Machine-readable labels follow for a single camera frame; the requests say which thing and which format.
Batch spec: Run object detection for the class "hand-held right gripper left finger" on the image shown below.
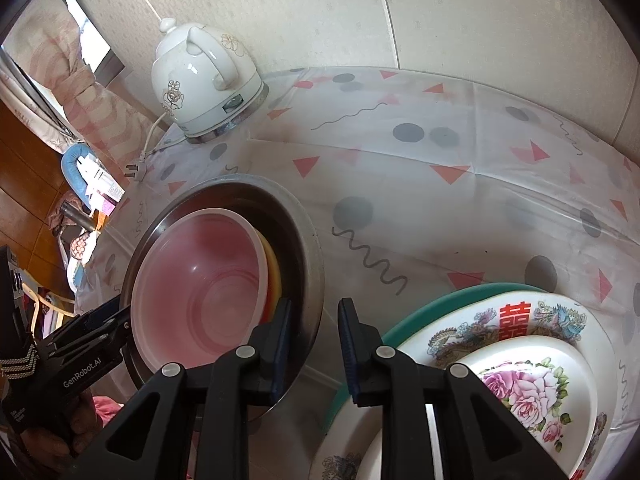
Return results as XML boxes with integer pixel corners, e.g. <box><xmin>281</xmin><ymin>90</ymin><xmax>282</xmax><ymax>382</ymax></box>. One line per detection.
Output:
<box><xmin>82</xmin><ymin>297</ymin><xmax>294</xmax><ymax>480</ymax></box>

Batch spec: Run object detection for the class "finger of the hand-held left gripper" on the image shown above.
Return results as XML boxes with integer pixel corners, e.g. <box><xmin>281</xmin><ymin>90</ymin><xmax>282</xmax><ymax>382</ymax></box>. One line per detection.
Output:
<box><xmin>75</xmin><ymin>294</ymin><xmax>123</xmax><ymax>333</ymax></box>
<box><xmin>40</xmin><ymin>316</ymin><xmax>133</xmax><ymax>403</ymax></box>

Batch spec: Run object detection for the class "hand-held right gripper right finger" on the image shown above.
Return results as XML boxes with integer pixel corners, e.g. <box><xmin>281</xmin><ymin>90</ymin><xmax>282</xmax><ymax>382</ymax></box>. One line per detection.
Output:
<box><xmin>337</xmin><ymin>297</ymin><xmax>568</xmax><ymax>480</ymax></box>

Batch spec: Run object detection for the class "yellow plastic bowl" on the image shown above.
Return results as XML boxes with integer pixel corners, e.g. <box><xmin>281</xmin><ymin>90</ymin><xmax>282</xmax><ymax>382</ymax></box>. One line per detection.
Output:
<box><xmin>257</xmin><ymin>232</ymin><xmax>283</xmax><ymax>326</ymax></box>

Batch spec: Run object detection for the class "red plastic bowl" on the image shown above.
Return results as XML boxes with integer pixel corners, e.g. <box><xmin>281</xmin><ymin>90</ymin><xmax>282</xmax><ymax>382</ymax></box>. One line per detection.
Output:
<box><xmin>131</xmin><ymin>208</ymin><xmax>268</xmax><ymax>368</ymax></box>

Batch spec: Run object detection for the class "teal plastic plate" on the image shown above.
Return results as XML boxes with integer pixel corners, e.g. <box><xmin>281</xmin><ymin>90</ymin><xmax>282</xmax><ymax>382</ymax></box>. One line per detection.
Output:
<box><xmin>327</xmin><ymin>282</ymin><xmax>551</xmax><ymax>441</ymax></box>

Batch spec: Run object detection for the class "stainless steel bowl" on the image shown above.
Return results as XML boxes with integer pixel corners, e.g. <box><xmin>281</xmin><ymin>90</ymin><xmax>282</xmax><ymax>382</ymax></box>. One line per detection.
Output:
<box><xmin>121</xmin><ymin>174</ymin><xmax>327</xmax><ymax>423</ymax></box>

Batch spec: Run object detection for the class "white dragon plate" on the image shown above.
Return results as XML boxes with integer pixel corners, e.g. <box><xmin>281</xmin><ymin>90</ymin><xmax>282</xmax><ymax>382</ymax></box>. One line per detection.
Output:
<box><xmin>307</xmin><ymin>290</ymin><xmax>618</xmax><ymax>480</ymax></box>

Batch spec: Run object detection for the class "white rose plate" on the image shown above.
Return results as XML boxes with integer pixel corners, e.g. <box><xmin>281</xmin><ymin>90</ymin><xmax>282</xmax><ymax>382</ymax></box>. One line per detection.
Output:
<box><xmin>360</xmin><ymin>334</ymin><xmax>598</xmax><ymax>480</ymax></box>

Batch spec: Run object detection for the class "person's left hand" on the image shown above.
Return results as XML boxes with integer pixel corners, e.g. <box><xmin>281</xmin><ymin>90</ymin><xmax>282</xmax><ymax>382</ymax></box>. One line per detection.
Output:
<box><xmin>22</xmin><ymin>397</ymin><xmax>103</xmax><ymax>461</ymax></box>

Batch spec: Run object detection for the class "pink cloth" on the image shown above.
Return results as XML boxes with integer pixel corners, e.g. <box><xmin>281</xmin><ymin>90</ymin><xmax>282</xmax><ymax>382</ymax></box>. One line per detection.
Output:
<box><xmin>90</xmin><ymin>394</ymin><xmax>133</xmax><ymax>428</ymax></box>

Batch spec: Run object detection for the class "metal cylinder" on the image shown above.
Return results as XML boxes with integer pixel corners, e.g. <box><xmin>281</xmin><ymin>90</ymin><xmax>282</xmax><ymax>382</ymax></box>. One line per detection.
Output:
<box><xmin>59</xmin><ymin>204</ymin><xmax>98</xmax><ymax>232</ymax></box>

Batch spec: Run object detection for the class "white paper box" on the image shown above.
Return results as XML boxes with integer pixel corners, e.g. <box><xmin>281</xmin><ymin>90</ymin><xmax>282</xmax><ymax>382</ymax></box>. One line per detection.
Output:
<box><xmin>82</xmin><ymin>157</ymin><xmax>126</xmax><ymax>203</ymax></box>

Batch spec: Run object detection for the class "blue padded object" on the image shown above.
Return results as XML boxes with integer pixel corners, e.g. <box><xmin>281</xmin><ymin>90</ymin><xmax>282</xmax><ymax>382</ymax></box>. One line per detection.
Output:
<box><xmin>60</xmin><ymin>143</ymin><xmax>103</xmax><ymax>196</ymax></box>

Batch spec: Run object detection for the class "patterned plastic tablecloth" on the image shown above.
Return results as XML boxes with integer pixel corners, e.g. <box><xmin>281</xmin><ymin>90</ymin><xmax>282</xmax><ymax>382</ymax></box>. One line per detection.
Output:
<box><xmin>65</xmin><ymin>66</ymin><xmax>640</xmax><ymax>480</ymax></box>

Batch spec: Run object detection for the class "pink patterned curtain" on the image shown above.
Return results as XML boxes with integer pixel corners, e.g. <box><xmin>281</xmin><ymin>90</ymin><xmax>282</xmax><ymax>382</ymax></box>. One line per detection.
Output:
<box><xmin>5</xmin><ymin>7</ymin><xmax>166</xmax><ymax>156</ymax></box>

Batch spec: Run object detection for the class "chrome kettle base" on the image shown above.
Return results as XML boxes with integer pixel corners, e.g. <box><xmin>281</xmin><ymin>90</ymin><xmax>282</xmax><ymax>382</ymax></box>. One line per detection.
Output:
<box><xmin>185</xmin><ymin>82</ymin><xmax>270</xmax><ymax>145</ymax></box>

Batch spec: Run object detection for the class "white floral electric kettle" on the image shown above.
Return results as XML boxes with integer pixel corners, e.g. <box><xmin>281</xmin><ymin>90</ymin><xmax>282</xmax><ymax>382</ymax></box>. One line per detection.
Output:
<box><xmin>151</xmin><ymin>17</ymin><xmax>263</xmax><ymax>136</ymax></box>

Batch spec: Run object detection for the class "window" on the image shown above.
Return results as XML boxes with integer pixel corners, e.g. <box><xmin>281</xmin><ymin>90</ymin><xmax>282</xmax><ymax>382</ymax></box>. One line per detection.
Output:
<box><xmin>52</xmin><ymin>0</ymin><xmax>126</xmax><ymax>87</ymax></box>

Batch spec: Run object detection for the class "white power cord with plug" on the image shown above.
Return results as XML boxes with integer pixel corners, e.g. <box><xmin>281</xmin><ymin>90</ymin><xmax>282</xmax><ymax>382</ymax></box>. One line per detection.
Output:
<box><xmin>124</xmin><ymin>110</ymin><xmax>188</xmax><ymax>181</ymax></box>

